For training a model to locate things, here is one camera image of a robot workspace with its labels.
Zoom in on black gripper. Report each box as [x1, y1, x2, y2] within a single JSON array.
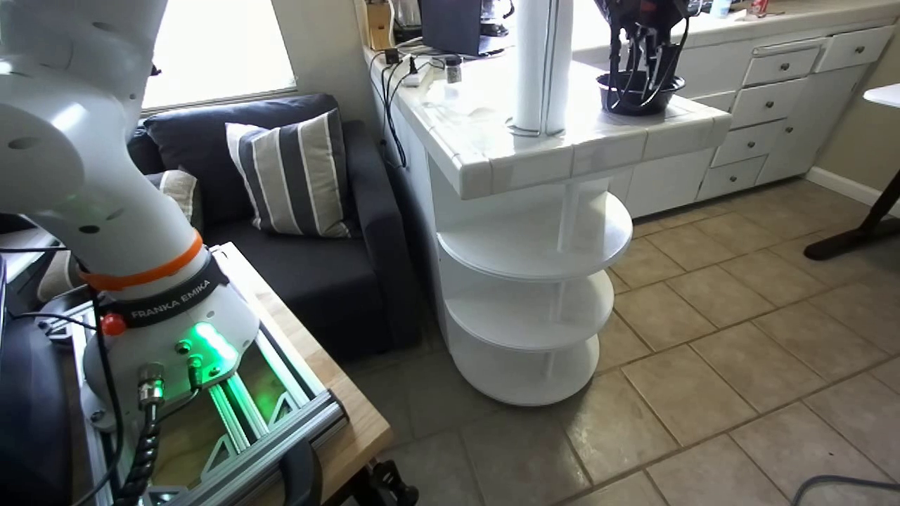
[[594, 0, 692, 92]]

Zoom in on black bowl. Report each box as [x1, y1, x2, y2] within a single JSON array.
[[596, 69, 682, 114]]

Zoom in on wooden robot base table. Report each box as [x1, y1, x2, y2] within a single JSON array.
[[148, 239, 393, 506]]

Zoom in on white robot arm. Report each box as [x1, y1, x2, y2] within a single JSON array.
[[0, 0, 259, 429]]

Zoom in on white round corner shelf unit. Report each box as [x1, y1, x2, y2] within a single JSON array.
[[432, 181, 633, 408]]

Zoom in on white paper towel roll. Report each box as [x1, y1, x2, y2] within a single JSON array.
[[512, 0, 574, 134]]

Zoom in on white drawer cabinet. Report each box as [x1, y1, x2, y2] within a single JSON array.
[[570, 21, 897, 219]]

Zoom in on small dark spice jar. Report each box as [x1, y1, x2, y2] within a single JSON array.
[[445, 54, 461, 83]]

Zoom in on black table leg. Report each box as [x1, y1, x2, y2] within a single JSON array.
[[803, 170, 900, 260]]

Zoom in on striped grey white pillow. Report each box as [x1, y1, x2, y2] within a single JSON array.
[[224, 110, 352, 239]]

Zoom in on black power cable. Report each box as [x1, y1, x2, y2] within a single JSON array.
[[374, 38, 445, 170]]

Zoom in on green lit aluminium frame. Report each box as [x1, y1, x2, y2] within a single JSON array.
[[139, 328, 345, 506]]

